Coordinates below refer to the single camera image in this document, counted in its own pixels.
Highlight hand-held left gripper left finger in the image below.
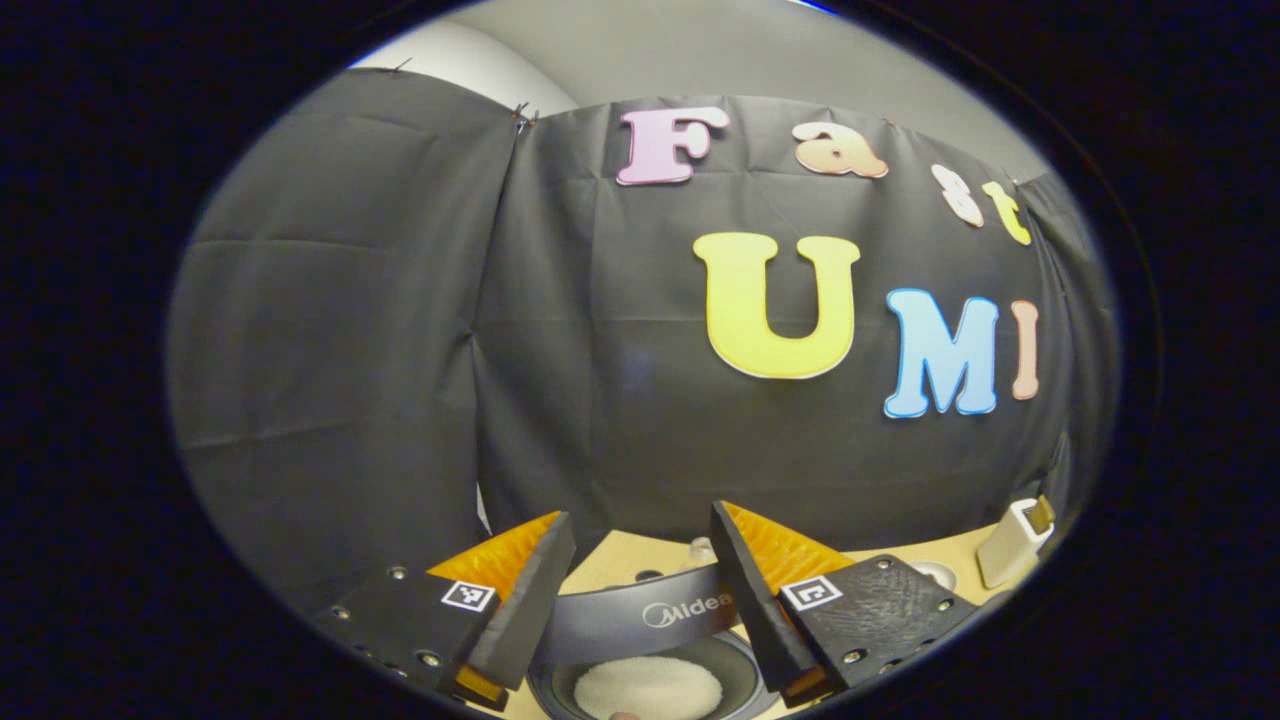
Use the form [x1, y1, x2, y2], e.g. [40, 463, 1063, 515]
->
[310, 510, 578, 713]

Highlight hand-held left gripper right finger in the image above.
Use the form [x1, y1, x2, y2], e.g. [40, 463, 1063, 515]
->
[710, 500, 979, 709]

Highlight black silver rice cooker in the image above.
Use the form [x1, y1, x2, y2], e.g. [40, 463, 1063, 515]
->
[527, 565, 781, 720]

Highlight white rice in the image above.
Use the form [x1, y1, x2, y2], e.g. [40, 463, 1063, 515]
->
[573, 655, 724, 720]

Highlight white toaster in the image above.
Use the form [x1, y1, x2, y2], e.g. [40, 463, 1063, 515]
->
[977, 497, 1056, 589]

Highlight black backdrop cloth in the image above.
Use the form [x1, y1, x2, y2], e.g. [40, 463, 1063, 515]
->
[168, 68, 1119, 611]

